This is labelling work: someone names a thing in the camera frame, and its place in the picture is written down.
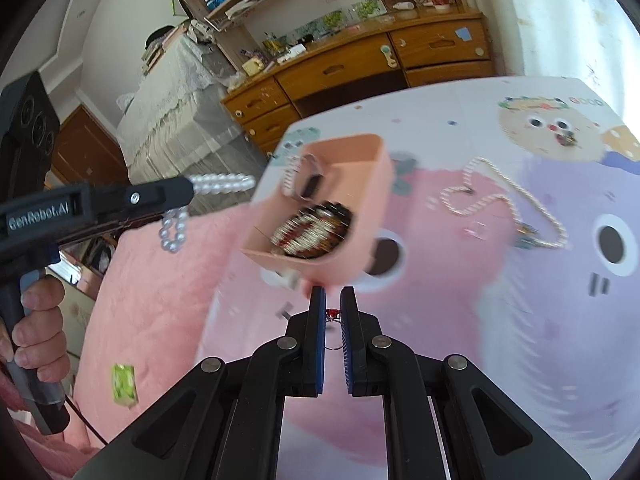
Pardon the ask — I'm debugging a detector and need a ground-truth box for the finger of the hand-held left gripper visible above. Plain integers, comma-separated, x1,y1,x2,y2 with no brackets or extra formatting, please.
87,176,196,213
90,204,191,241

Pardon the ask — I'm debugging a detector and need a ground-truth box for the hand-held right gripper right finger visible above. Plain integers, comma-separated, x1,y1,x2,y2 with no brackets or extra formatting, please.
340,286,593,480

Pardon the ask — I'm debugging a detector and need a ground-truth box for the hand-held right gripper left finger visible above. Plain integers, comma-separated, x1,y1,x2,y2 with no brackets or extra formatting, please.
72,286,328,480

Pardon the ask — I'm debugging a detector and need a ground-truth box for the white pearl bracelet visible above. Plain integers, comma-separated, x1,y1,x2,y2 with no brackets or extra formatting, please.
158,172,256,255

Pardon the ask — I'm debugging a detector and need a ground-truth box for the pink plastic box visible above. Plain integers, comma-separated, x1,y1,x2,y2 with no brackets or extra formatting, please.
239,132,394,292

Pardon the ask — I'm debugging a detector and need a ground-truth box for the gold wreath necklace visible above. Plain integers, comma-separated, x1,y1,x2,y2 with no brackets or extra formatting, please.
271,209,347,260

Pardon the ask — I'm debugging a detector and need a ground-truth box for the black bead bracelet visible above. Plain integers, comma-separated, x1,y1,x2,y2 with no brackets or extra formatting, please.
299,199,356,247

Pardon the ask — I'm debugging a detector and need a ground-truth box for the person's left hand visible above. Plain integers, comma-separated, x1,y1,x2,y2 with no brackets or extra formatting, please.
0,275,69,384

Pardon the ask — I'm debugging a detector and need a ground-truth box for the bed with white lace cover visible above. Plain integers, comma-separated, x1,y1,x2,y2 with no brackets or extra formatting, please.
115,34,272,212

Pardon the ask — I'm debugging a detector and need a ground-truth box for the pink fluffy blanket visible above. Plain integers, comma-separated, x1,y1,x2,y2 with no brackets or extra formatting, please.
64,204,262,462

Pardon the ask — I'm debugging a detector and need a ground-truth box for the stack of books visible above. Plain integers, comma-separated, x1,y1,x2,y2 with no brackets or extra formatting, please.
142,24,187,77

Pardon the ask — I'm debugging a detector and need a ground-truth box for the cartoon printed tablecloth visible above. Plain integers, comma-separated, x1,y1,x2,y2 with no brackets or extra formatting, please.
194,75,640,480

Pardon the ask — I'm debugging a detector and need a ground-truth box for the green packet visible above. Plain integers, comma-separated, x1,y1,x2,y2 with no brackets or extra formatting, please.
110,363,139,406

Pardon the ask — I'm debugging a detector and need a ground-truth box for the wooden bookshelf with books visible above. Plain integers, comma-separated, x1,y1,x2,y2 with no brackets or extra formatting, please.
202,0,302,34

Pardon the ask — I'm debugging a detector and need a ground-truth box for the wooden desk with drawers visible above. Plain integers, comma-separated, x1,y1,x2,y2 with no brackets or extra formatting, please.
221,7,496,162

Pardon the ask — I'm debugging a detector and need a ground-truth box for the white leaf print curtain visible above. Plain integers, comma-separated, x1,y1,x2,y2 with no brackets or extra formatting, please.
494,0,640,127

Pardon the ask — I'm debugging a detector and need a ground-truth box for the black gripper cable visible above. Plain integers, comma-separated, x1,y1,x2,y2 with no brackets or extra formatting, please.
64,394,109,447

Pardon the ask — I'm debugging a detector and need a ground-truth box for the long pearl necklace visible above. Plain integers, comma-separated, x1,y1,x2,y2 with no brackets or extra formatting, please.
439,156,569,250

